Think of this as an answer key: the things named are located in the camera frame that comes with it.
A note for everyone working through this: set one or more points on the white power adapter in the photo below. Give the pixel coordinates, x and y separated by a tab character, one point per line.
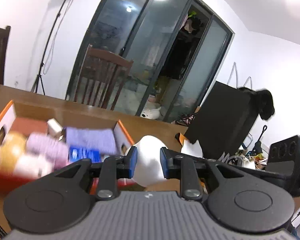
54	128

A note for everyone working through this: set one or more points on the black garment on bag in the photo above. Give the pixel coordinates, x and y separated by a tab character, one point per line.
262	100

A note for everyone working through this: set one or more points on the sliding glass door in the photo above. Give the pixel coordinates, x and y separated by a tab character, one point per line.
177	47

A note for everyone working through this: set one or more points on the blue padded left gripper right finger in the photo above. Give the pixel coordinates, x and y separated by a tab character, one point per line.
181	166

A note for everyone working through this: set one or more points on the fuzzy lilac headband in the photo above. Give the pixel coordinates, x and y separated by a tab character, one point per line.
52	149

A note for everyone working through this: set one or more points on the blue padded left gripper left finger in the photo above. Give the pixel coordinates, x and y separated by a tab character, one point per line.
112	169

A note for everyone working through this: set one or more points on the yellow white plush toy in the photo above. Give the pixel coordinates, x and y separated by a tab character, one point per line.
16	161

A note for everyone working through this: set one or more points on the red cardboard box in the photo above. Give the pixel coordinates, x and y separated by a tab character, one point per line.
66	118

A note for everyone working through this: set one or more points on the white plush on floor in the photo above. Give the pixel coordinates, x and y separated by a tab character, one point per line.
152	114

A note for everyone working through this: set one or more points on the light blue plush toy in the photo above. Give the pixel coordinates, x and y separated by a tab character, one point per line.
77	153

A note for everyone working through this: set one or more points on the orange layered sponge block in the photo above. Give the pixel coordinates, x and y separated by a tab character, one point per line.
26	126

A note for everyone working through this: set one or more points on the black bag on table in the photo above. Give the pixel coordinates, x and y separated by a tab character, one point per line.
223	121

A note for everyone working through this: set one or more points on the white round tape roll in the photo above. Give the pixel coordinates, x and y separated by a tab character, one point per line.
148	170

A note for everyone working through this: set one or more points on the orange white packet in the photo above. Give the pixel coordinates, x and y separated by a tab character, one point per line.
188	148

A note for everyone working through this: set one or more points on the purple towel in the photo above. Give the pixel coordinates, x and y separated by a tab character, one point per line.
102	140

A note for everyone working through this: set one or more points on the dark wooden chair centre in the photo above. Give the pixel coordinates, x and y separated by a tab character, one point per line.
101	78

